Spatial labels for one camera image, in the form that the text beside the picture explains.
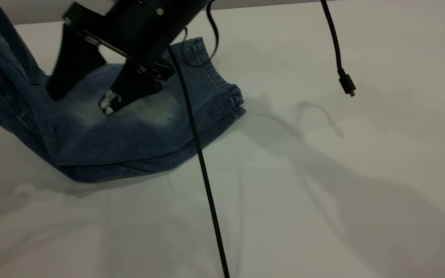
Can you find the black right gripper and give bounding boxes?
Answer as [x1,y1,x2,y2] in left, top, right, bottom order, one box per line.
[46,0,212,117]

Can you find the blue denim shorts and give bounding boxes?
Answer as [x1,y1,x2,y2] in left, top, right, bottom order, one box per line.
[0,0,246,183]

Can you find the thin black cable loop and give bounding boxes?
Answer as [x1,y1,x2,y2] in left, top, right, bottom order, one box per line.
[183,0,220,68]

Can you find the black braided cable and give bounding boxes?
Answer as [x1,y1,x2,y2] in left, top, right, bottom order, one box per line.
[167,46,231,278]

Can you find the black cable with plug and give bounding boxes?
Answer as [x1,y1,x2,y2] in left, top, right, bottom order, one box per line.
[320,0,357,97]

